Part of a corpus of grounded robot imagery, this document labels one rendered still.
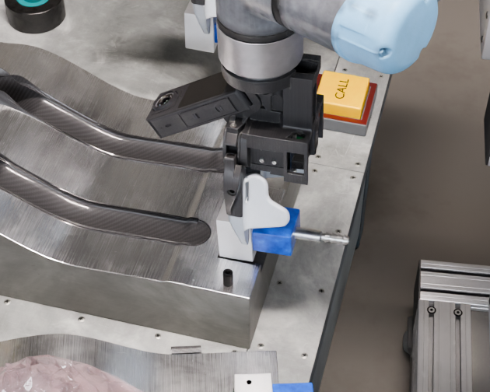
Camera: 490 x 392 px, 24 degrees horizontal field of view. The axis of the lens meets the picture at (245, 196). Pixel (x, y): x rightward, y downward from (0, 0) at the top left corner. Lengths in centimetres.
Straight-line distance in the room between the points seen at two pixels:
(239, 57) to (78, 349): 33
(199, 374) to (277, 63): 33
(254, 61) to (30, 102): 41
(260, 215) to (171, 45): 51
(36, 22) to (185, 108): 56
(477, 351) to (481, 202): 57
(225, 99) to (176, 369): 28
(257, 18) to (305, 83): 9
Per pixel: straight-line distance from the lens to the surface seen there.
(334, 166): 138
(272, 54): 96
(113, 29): 158
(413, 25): 87
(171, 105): 107
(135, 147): 130
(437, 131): 260
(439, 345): 193
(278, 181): 128
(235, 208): 108
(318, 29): 88
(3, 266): 123
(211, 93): 104
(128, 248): 119
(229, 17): 95
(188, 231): 120
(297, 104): 101
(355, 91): 143
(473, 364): 195
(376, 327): 222
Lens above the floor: 180
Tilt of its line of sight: 48 degrees down
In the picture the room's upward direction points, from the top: straight up
